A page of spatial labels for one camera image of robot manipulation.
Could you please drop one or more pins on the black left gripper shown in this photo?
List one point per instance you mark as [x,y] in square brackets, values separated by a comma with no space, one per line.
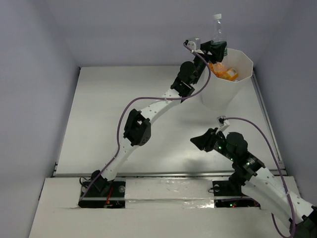
[211,50]

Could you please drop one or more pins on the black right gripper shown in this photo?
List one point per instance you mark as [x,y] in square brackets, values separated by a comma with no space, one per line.
[205,140]

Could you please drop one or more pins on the green label clear bottle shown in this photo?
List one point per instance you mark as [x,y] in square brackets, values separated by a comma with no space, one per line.
[218,34]

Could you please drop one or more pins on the orange juice bottle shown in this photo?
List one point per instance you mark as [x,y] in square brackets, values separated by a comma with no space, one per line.
[218,68]
[231,74]

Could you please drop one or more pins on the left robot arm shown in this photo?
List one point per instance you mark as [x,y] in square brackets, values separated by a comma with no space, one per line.
[137,129]

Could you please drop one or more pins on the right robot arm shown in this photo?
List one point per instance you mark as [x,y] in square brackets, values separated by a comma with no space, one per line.
[257,182]

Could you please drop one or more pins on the white octagonal bin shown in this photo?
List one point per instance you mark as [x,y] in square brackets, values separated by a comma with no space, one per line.
[220,92]

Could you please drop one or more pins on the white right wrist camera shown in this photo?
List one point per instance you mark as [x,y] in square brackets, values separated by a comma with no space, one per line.
[223,124]

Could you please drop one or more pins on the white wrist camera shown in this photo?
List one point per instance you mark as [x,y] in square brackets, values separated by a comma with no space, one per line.
[193,44]
[223,124]

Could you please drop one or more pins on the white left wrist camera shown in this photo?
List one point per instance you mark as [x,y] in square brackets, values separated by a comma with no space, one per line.
[193,44]

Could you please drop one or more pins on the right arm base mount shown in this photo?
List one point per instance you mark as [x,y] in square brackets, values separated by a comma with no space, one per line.
[228,194]

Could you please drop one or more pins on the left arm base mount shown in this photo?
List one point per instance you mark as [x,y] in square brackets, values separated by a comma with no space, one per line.
[112,196]

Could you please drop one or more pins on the aluminium rail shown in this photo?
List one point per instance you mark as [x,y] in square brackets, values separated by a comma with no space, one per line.
[154,174]

